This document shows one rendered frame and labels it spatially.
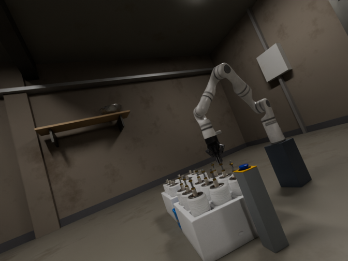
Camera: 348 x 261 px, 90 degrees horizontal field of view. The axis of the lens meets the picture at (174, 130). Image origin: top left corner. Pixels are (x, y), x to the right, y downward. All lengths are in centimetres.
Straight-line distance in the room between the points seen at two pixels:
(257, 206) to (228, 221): 16
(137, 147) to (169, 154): 70
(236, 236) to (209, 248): 13
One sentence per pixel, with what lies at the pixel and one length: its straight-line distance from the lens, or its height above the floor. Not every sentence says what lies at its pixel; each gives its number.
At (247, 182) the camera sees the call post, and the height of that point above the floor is 27.
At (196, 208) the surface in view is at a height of 21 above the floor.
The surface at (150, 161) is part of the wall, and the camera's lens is 371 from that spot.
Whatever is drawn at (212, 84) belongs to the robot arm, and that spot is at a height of 80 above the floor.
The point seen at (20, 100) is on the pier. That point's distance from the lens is 390.
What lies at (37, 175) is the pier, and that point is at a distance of 353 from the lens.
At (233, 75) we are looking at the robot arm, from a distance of 123.
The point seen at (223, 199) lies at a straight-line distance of 90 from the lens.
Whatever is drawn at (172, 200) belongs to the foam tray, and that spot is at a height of 17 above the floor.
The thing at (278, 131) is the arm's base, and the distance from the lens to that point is 142.
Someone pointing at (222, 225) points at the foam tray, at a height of 11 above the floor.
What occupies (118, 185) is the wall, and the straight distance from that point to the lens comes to 357.
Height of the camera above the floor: 47
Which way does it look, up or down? 8 degrees up
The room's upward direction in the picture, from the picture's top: 20 degrees counter-clockwise
